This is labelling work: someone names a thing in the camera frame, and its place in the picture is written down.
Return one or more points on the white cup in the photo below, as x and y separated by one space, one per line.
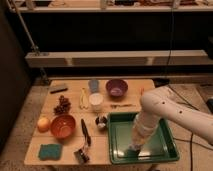
96 101

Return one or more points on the orange-red bowl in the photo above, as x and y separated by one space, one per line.
63 126

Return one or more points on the pine cone cluster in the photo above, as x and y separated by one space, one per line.
63 107

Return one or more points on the black handled brush tool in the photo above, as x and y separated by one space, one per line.
85 132

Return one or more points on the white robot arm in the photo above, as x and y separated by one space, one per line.
156 104

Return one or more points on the small metal cup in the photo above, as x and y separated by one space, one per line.
101 122

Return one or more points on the green plastic tray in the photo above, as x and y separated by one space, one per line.
161 147

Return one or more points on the metal diagonal pole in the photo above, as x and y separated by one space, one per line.
34 47

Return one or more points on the orange carrot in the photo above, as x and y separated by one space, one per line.
142 91

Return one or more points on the purple bowl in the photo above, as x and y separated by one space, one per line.
116 87

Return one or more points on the orange fruit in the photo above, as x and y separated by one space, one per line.
43 124

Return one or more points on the wooden shelf beam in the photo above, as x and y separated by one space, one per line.
118 58

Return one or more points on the blue-grey cup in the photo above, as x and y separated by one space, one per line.
93 85

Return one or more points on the thin metal utensil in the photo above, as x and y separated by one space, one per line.
120 105

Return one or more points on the green sponge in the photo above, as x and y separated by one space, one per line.
50 152

